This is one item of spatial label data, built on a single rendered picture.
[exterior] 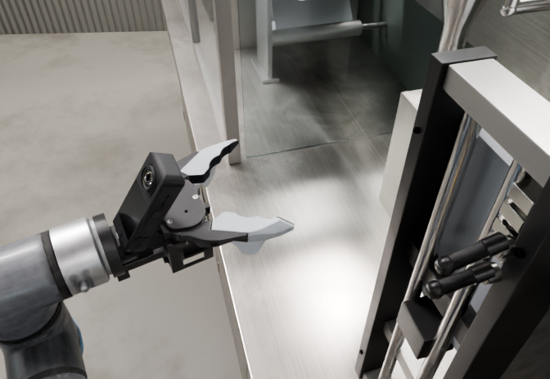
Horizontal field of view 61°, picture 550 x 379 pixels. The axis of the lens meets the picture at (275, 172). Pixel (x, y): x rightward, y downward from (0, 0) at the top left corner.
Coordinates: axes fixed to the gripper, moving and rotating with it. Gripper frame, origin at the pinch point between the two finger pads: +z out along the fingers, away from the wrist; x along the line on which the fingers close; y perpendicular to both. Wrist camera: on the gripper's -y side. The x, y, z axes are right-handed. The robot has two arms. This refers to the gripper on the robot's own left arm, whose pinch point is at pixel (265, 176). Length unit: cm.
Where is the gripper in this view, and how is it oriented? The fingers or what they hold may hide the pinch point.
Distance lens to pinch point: 56.7
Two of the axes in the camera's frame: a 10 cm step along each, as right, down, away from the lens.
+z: 8.8, -3.2, 3.6
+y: -0.7, 6.6, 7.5
